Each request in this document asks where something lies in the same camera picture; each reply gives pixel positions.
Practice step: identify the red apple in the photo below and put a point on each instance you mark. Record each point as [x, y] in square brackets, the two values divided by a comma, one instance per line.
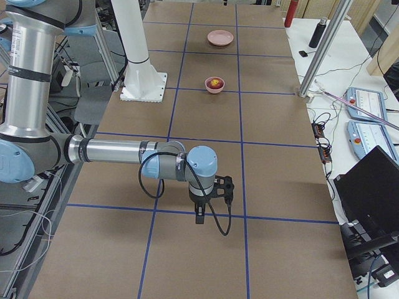
[215, 83]

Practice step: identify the aluminium frame post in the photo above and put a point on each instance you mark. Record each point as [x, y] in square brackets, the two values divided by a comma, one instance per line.
[325, 43]

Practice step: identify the black orange power strip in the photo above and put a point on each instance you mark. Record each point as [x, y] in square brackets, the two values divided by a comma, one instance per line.
[323, 144]

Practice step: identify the blue teach pendant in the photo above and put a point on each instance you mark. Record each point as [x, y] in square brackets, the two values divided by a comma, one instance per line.
[368, 100]
[365, 136]

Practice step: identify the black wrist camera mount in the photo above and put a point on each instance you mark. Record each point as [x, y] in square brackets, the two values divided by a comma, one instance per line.
[224, 188]

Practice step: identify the pink bowl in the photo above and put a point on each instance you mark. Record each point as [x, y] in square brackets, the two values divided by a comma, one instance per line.
[214, 91]

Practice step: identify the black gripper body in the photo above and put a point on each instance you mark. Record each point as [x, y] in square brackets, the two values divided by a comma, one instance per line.
[199, 200]

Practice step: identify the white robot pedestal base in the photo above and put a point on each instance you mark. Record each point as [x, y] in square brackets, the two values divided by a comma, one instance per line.
[142, 82]

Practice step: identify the upper blue teach pendant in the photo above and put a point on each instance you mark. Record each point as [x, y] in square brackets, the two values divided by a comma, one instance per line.
[368, 100]

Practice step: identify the small black device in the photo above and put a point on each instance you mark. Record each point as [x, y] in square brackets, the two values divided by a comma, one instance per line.
[303, 53]

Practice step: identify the pink plate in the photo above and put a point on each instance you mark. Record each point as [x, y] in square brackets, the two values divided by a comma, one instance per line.
[220, 37]

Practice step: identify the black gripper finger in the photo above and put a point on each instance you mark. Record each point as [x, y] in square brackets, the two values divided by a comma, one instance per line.
[199, 213]

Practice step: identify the lower blue teach pendant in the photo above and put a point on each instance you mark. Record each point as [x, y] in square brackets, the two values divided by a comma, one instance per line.
[365, 136]

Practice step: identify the black laptop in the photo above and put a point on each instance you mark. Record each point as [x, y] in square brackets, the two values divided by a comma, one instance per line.
[369, 191]

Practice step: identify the red water bottle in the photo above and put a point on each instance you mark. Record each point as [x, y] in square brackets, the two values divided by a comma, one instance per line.
[290, 13]

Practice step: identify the black water bottle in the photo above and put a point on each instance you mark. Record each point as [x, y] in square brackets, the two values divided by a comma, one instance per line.
[318, 33]

